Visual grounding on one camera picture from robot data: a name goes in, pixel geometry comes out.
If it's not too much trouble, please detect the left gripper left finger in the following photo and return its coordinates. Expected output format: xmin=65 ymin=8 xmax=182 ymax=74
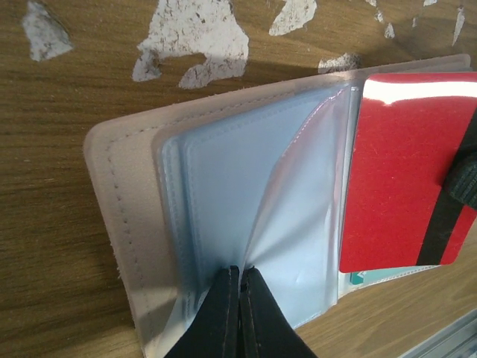
xmin=166 ymin=266 xmax=239 ymax=358

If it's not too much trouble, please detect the red credit card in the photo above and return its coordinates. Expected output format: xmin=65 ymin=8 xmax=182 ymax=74
xmin=339 ymin=72 xmax=476 ymax=273

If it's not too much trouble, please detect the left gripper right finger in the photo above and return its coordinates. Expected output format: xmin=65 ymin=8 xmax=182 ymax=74
xmin=238 ymin=267 xmax=317 ymax=358

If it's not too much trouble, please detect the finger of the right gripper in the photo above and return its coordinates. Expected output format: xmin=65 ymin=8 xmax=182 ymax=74
xmin=444 ymin=154 xmax=477 ymax=207

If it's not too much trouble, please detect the aluminium front rail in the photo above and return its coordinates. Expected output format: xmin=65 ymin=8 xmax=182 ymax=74
xmin=385 ymin=309 xmax=476 ymax=357

